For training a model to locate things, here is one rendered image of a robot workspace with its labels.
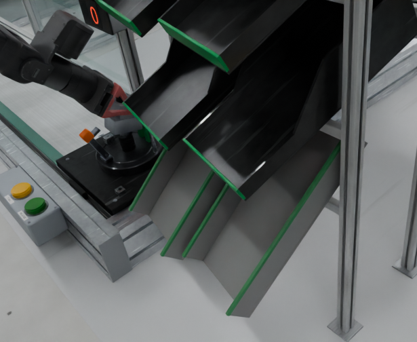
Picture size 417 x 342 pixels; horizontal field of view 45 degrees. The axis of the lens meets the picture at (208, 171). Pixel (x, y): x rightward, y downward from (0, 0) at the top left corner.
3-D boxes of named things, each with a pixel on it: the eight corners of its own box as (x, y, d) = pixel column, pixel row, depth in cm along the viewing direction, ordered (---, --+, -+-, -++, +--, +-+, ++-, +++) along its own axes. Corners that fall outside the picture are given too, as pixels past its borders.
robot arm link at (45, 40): (-13, 49, 81) (17, 77, 78) (22, -14, 79) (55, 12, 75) (41, 68, 92) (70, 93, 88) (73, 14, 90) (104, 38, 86)
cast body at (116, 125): (114, 136, 99) (114, 102, 95) (104, 127, 102) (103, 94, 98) (151, 127, 103) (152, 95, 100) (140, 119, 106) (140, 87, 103)
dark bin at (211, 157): (245, 202, 57) (213, 166, 52) (191, 150, 67) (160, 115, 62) (421, 32, 58) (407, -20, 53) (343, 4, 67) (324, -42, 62)
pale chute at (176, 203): (183, 260, 78) (161, 256, 75) (148, 214, 88) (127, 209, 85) (281, 104, 73) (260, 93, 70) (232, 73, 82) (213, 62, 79)
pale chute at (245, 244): (249, 318, 68) (226, 315, 66) (203, 259, 78) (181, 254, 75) (369, 142, 63) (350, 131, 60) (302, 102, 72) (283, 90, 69)
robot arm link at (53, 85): (20, 69, 87) (30, 83, 83) (39, 34, 86) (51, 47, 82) (53, 85, 92) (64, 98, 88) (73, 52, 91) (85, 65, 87)
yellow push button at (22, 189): (18, 204, 101) (14, 197, 100) (11, 196, 104) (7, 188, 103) (36, 195, 103) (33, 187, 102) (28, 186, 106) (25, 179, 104)
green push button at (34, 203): (32, 221, 97) (28, 213, 95) (24, 211, 99) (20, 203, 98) (51, 210, 98) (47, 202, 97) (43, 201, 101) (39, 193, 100)
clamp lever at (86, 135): (105, 161, 101) (82, 138, 96) (100, 157, 102) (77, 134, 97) (117, 148, 102) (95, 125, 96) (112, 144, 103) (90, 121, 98)
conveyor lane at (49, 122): (127, 251, 100) (114, 214, 94) (-18, 112, 155) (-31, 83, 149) (233, 180, 112) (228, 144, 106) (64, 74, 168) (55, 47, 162)
